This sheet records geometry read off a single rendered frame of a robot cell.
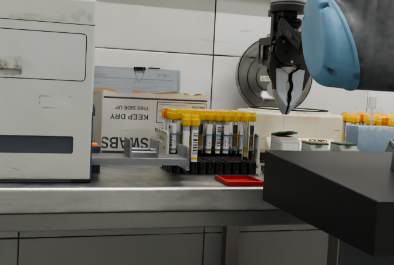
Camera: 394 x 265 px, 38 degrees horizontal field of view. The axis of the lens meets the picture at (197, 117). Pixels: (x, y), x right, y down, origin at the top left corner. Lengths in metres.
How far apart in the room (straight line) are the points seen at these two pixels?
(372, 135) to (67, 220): 0.66
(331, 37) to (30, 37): 0.47
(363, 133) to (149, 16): 0.70
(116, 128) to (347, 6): 0.68
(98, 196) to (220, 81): 0.83
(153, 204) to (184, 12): 0.82
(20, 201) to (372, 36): 0.55
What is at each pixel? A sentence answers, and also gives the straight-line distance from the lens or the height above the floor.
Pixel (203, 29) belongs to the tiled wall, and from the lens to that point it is 1.65.
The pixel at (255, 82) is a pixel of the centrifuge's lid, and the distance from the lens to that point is 1.65.
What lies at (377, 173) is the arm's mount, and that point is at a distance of 0.76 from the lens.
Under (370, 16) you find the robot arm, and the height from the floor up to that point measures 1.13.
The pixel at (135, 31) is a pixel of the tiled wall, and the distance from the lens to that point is 1.60.
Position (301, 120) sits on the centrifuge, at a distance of 1.36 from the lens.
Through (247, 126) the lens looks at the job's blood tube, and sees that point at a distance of 1.13.
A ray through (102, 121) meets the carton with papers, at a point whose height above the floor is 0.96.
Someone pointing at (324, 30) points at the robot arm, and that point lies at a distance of 0.69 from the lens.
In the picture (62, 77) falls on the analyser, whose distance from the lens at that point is 0.93.
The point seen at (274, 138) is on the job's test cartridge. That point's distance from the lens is 1.12.
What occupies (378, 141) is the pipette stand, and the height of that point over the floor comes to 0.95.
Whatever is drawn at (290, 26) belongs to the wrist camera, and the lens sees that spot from 1.09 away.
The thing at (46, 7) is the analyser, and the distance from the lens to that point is 0.93.
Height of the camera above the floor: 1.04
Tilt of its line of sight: 3 degrees down
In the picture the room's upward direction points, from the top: 3 degrees clockwise
